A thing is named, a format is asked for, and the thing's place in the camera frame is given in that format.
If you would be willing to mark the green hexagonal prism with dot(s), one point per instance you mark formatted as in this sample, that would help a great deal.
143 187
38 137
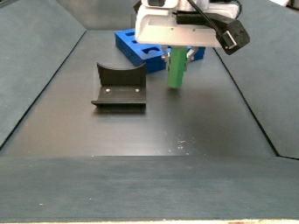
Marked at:
177 66

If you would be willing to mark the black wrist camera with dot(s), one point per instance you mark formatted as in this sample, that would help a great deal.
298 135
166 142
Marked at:
232 33

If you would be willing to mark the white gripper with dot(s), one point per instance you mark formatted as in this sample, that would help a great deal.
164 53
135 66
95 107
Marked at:
157 27

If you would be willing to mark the black curved holder bracket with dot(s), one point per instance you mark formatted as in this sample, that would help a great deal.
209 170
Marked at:
122 86

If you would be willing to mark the blue shape sorting board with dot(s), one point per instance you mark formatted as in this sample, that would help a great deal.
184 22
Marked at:
141 53

